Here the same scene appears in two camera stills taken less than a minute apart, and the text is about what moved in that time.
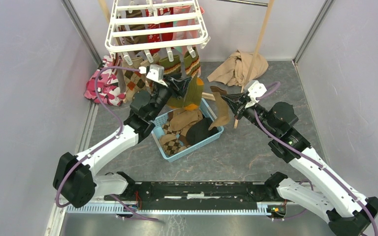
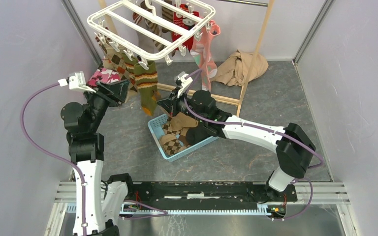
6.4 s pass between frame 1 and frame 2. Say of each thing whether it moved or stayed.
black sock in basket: stayed
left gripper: moved
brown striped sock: moved
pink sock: moved
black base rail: stayed
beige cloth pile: stayed
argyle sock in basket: stayed
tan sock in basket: stayed
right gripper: moved
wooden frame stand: stayed
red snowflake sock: moved
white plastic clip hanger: moved
